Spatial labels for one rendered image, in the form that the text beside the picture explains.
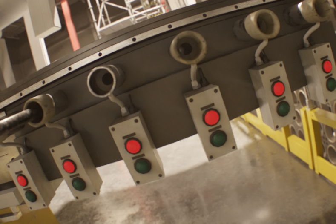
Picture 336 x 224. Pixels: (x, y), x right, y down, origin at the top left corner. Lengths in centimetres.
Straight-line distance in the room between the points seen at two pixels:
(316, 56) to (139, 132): 47
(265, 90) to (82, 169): 45
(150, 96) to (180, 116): 8
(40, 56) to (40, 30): 710
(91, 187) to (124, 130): 17
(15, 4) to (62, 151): 57
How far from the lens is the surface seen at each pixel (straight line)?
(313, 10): 66
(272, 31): 61
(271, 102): 67
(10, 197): 88
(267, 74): 65
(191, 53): 62
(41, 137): 79
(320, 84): 74
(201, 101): 62
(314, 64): 73
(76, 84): 76
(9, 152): 91
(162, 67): 73
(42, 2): 91
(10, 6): 103
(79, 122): 74
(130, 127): 62
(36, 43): 807
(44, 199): 77
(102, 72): 62
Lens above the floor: 86
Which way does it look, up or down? 8 degrees down
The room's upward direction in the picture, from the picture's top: 21 degrees counter-clockwise
